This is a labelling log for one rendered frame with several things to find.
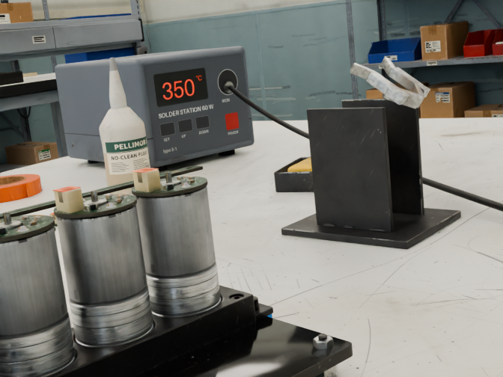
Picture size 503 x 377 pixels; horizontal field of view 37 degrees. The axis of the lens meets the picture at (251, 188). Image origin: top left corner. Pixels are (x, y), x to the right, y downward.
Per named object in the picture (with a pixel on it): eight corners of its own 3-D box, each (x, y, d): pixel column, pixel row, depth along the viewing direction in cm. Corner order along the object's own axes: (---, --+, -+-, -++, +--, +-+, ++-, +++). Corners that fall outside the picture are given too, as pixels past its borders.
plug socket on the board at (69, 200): (92, 208, 22) (89, 185, 22) (66, 215, 22) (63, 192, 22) (78, 205, 23) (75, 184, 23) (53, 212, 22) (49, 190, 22)
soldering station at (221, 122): (258, 151, 69) (247, 45, 67) (152, 176, 62) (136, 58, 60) (165, 143, 80) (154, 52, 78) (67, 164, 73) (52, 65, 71)
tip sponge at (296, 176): (402, 173, 53) (400, 151, 52) (384, 191, 48) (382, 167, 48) (302, 175, 56) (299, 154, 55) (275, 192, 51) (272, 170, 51)
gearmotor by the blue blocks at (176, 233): (238, 323, 26) (221, 176, 25) (180, 348, 24) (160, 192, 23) (194, 308, 27) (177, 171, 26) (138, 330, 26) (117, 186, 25)
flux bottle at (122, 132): (127, 196, 55) (108, 58, 53) (99, 194, 57) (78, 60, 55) (162, 186, 57) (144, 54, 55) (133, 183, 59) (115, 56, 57)
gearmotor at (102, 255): (172, 352, 24) (150, 195, 23) (105, 381, 22) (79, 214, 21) (129, 334, 26) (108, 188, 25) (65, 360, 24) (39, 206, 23)
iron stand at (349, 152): (367, 311, 38) (465, 158, 33) (248, 206, 41) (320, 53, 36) (422, 274, 42) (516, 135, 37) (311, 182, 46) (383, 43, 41)
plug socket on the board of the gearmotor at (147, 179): (168, 188, 24) (165, 167, 24) (146, 194, 24) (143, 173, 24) (153, 185, 25) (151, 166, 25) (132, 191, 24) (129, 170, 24)
